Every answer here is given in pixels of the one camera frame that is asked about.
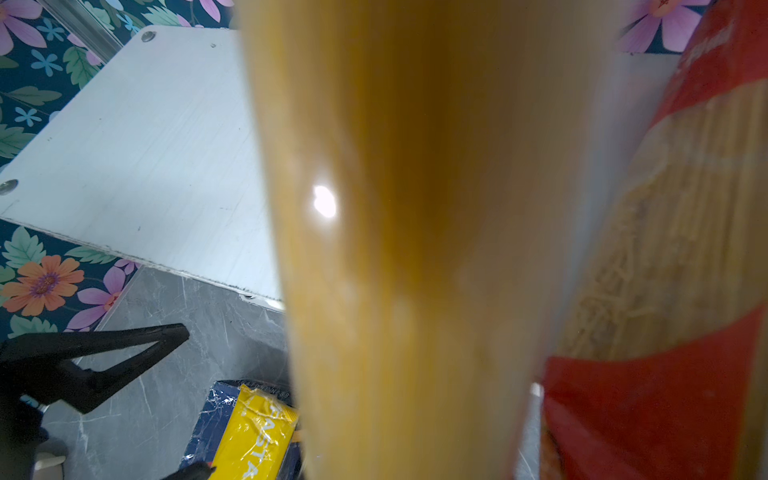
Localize yellow Pastatime spaghetti bag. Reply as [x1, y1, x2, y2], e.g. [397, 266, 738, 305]
[211, 385, 299, 480]

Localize white two-tier shelf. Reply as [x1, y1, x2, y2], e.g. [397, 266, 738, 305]
[1, 26, 284, 311]

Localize red-ended spaghetti bag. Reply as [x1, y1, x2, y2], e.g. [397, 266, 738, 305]
[539, 1, 767, 479]

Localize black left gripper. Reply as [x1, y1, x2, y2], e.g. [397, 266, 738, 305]
[1, 323, 190, 480]

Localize red Barilla spaghetti bag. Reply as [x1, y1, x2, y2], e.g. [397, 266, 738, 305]
[236, 1, 624, 479]

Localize blue Barilla pasta bag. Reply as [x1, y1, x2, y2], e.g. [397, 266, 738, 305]
[170, 380, 303, 479]

